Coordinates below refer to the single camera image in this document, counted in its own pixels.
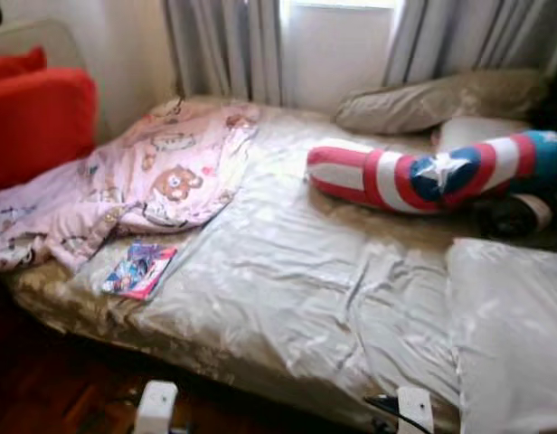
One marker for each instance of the colourful comic book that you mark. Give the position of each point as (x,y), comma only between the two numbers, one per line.
(138,271)

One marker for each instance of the grey floral pillow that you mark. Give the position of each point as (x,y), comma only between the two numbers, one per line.
(423,99)
(505,316)

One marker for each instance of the black white round cushion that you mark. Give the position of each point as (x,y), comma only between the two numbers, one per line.
(505,217)

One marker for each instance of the plain white pillow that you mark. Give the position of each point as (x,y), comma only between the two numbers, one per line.
(468,131)

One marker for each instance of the red white blue bolster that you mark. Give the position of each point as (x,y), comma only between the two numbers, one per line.
(369,176)

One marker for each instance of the grey curtain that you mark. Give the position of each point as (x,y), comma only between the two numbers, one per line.
(224,45)
(477,36)

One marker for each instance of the bright window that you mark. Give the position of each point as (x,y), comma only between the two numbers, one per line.
(342,4)

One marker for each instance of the pink cartoon blanket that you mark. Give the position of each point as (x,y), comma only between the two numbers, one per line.
(170,163)

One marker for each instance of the large red cushion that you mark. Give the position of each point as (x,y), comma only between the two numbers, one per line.
(34,127)

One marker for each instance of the small red cushion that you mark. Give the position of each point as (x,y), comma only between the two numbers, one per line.
(12,65)

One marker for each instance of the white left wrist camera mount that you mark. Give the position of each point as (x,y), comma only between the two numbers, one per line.
(156,407)

